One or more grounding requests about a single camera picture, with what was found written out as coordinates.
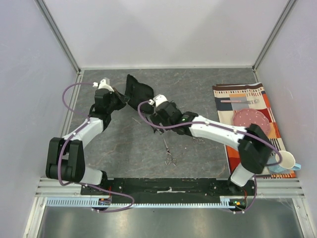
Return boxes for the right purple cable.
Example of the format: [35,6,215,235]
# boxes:
[137,99,283,214]

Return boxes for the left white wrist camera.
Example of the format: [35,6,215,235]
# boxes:
[93,78,114,92]

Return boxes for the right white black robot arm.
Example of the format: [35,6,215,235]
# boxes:
[146,100,278,195]

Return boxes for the silver thinning scissors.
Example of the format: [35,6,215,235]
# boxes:
[193,137,205,144]

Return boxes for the purple cable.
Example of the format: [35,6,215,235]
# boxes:
[56,83,136,213]
[137,99,283,214]

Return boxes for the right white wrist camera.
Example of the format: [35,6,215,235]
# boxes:
[148,94,168,107]

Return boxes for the white slotted cable duct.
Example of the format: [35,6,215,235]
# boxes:
[46,197,245,208]

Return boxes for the pink dotted plate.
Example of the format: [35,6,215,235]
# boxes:
[232,109,271,135]

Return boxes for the light blue mug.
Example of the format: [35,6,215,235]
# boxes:
[268,150,301,173]

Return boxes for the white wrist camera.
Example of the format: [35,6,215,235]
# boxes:
[148,94,168,107]
[93,78,114,92]

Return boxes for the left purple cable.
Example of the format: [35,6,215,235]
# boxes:
[56,83,136,213]

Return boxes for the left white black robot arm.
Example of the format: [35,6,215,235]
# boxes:
[46,89,130,195]

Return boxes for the silver hair scissors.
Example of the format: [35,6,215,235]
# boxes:
[163,138,177,166]

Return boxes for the colourful patterned placemat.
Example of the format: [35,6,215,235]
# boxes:
[212,83,297,179]

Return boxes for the aluminium frame rail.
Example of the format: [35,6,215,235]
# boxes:
[35,0,81,74]

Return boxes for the pink handled fork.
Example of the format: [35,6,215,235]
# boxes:
[220,99,260,105]

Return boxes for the black zippered tool case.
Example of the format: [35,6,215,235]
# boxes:
[124,74,154,111]

